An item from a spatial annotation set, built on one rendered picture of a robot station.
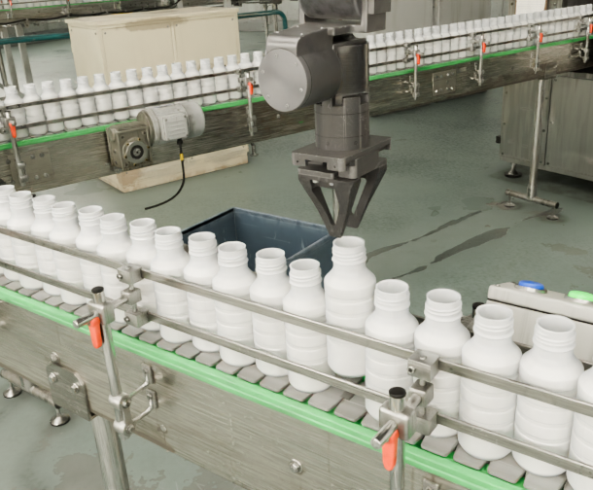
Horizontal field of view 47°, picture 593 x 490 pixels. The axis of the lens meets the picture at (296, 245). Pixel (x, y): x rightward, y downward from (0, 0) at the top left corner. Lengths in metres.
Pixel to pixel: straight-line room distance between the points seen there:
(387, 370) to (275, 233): 0.89
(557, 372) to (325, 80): 0.35
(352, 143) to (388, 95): 2.54
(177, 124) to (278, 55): 1.82
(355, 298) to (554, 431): 0.24
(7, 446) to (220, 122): 1.40
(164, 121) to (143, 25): 2.65
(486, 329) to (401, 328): 0.10
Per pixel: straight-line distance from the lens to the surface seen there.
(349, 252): 0.76
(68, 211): 1.12
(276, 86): 0.65
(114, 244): 1.04
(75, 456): 2.52
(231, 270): 0.88
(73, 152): 2.50
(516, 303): 0.86
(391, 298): 0.75
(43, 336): 1.24
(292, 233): 1.59
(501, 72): 3.83
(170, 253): 0.96
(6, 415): 2.82
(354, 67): 0.70
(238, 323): 0.90
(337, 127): 0.70
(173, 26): 5.13
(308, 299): 0.81
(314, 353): 0.84
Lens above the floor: 1.50
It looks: 23 degrees down
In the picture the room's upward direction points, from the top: 3 degrees counter-clockwise
